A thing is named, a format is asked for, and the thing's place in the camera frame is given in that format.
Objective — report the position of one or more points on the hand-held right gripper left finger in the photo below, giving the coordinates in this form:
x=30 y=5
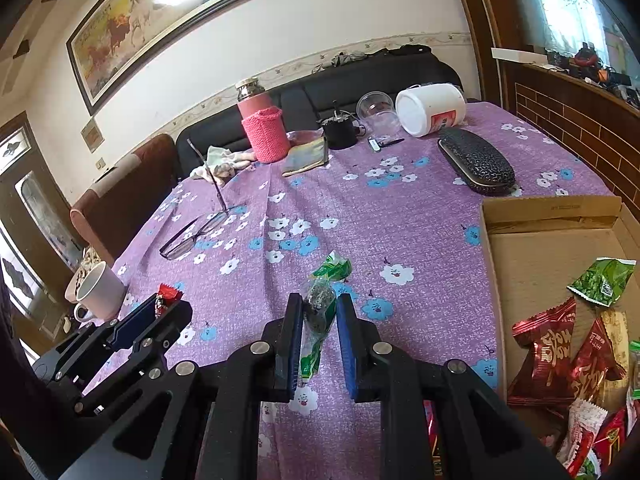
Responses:
x=295 y=345

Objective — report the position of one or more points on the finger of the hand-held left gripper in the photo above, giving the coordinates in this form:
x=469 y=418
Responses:
x=167 y=332
x=135 y=322

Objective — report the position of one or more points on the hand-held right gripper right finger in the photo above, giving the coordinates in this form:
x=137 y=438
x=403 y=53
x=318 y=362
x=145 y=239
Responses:
x=345 y=350

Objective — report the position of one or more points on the small red candy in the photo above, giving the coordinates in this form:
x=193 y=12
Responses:
x=167 y=294

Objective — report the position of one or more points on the green clear-window snack packet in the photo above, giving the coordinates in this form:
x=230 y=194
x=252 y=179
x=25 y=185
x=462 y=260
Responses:
x=320 y=310

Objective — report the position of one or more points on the bright red snack packet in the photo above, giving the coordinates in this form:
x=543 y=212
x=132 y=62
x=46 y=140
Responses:
x=431 y=430
x=611 y=435

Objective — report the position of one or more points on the dark red gold-print snack packet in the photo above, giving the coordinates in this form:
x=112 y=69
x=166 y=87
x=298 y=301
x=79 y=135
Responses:
x=542 y=360
x=592 y=365

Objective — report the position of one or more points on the shallow cardboard box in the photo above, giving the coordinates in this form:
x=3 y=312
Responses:
x=530 y=270

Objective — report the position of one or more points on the white and red snack packet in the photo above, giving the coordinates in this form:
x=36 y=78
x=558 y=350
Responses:
x=580 y=430

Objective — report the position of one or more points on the cream snack packet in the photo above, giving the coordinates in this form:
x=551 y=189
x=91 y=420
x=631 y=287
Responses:
x=616 y=330

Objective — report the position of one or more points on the white ceramic mug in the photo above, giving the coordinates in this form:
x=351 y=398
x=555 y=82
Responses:
x=100 y=295

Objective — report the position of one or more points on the brown armchair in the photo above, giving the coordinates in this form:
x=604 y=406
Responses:
x=125 y=195

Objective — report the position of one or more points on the eyeglasses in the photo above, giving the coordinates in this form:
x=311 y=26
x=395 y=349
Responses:
x=217 y=195

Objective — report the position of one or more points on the wooden glass door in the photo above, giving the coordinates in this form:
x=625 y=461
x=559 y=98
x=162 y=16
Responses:
x=25 y=210

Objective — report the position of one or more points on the crumpled pale rag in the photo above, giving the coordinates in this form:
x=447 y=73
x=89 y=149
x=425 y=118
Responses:
x=220 y=160

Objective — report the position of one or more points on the grey flat pouch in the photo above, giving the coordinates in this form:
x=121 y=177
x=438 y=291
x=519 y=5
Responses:
x=305 y=157

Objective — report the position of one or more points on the pink bottle with knitted sleeve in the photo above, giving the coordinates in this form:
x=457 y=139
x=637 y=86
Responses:
x=265 y=135

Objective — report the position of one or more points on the small black mug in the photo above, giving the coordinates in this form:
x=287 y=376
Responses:
x=340 y=132

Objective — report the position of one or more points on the black textured glasses case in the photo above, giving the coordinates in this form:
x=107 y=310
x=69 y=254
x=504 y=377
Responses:
x=477 y=160

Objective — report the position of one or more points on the clear plastic cup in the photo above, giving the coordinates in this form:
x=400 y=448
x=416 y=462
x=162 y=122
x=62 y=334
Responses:
x=377 y=110

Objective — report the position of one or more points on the white plastic jar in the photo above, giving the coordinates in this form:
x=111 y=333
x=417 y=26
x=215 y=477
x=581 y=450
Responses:
x=425 y=110

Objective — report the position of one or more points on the black sofa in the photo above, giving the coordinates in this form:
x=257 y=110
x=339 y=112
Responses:
x=320 y=85

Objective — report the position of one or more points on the framed landscape painting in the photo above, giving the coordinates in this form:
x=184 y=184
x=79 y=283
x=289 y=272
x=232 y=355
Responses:
x=150 y=25

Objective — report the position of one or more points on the dark clothes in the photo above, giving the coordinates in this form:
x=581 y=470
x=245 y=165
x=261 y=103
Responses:
x=410 y=50

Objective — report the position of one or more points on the cluttered wooden counter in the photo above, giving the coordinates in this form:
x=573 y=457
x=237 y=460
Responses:
x=565 y=125

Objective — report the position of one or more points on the long white box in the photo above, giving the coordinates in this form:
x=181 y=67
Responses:
x=515 y=55

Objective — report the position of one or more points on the clutter of small items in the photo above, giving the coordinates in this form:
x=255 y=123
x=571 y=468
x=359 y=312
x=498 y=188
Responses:
x=590 y=62

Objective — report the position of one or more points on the wall socket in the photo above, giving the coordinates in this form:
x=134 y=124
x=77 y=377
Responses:
x=101 y=163

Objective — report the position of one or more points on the small framed wall plaque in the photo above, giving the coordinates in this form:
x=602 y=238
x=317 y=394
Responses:
x=93 y=135

